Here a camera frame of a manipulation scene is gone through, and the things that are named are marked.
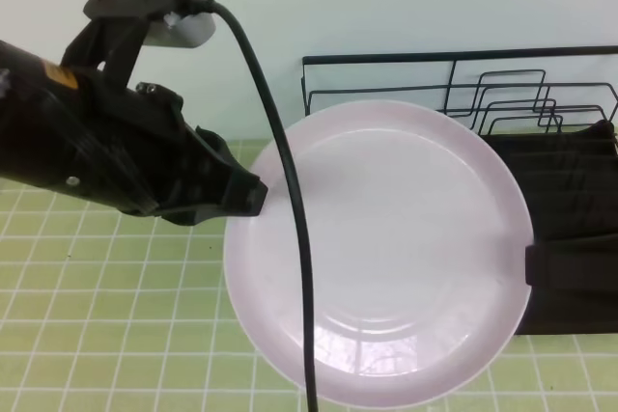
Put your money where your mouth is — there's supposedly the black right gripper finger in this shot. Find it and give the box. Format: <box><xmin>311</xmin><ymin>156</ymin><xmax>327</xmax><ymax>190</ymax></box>
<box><xmin>525</xmin><ymin>237</ymin><xmax>617</xmax><ymax>292</ymax></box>

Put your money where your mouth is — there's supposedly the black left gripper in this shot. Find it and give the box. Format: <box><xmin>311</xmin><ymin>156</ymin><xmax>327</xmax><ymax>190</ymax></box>
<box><xmin>62</xmin><ymin>82</ymin><xmax>268</xmax><ymax>226</ymax></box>

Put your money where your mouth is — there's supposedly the black wire dish rack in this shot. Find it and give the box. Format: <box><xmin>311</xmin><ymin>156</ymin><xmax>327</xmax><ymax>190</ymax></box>
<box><xmin>301</xmin><ymin>44</ymin><xmax>618</xmax><ymax>337</ymax></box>

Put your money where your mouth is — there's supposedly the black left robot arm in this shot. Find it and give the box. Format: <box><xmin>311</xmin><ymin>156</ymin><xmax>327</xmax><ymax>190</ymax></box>
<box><xmin>1</xmin><ymin>43</ymin><xmax>267</xmax><ymax>226</ymax></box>

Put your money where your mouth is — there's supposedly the pink round plate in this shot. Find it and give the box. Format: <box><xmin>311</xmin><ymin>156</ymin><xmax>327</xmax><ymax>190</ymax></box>
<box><xmin>223</xmin><ymin>100</ymin><xmax>533</xmax><ymax>409</ymax></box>

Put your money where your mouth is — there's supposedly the black camera cable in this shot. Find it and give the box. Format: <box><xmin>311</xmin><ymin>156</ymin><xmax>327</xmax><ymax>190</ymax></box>
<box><xmin>185</xmin><ymin>0</ymin><xmax>320</xmax><ymax>412</ymax></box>

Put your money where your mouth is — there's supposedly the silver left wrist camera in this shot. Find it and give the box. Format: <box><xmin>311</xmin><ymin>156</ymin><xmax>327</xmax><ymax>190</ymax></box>
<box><xmin>61</xmin><ymin>0</ymin><xmax>216</xmax><ymax>89</ymax></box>

